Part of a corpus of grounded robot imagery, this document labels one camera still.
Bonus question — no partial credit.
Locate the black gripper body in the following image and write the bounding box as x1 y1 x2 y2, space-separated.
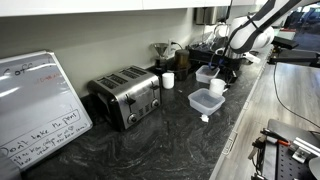
222 53 245 73

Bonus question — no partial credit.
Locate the white mug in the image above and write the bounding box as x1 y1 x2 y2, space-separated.
208 78 227 96

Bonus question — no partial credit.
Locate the clear plastic lunch box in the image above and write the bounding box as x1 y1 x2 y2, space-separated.
187 87 227 117

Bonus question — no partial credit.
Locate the clear plastic food container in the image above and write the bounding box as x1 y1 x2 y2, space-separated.
195 64 221 85

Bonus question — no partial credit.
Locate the black dish rack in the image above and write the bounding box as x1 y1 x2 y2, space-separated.
185 39 246 72

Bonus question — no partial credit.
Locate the white crumpled paper scrap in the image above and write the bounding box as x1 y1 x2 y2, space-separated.
199 113 211 123

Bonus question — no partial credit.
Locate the dark brown coffee grinder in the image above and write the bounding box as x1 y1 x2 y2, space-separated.
173 48 192 82

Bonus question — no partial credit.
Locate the black equipment stand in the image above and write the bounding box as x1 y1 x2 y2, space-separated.
267 36 320 70

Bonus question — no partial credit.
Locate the small white cup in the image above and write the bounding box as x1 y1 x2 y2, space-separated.
161 72 176 90

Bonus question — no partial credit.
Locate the glass pour-over coffee maker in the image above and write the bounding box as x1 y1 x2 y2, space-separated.
152 42 171 73

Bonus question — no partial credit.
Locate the silver four-slot toaster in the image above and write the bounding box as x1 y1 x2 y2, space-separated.
86 64 163 132

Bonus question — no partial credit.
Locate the black perforated breadboard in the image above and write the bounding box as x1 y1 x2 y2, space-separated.
261 141 318 180

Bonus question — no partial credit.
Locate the whiteboard with handwriting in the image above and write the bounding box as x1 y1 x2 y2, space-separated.
0 49 94 172

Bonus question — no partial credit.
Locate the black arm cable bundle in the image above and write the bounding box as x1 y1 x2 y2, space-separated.
208 9 264 73

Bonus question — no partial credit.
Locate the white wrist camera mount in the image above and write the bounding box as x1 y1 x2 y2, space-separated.
244 52 262 65

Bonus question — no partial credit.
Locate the steel wall dispenser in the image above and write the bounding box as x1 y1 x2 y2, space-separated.
194 6 229 26

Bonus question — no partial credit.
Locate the black floor cable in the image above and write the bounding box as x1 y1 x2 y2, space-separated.
272 62 320 130

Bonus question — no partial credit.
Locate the white wall outlet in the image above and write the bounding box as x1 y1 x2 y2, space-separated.
167 38 175 55

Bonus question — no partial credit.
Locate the silver cabinet drawer handle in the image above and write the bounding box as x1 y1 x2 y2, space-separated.
221 131 239 156

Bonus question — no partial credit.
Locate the silver aluminium extrusion bracket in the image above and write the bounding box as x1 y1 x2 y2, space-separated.
288 136 320 164

